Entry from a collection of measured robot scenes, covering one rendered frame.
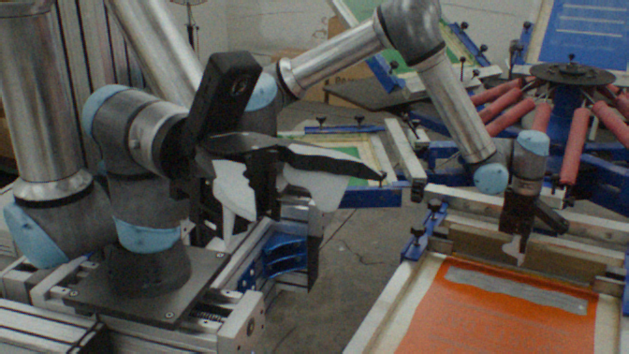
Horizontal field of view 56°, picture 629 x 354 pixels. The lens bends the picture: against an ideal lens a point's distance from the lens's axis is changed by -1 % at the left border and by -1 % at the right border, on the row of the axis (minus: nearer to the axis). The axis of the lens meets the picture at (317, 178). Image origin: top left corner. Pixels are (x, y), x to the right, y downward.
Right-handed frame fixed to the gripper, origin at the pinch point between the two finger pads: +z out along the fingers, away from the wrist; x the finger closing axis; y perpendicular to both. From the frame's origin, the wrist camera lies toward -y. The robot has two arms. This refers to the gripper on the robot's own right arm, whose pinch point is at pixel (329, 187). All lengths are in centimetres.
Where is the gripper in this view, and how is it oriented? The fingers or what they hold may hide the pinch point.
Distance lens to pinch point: 47.4
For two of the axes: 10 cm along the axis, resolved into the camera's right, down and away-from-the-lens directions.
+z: 7.3, 3.0, -6.2
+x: -6.8, 1.9, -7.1
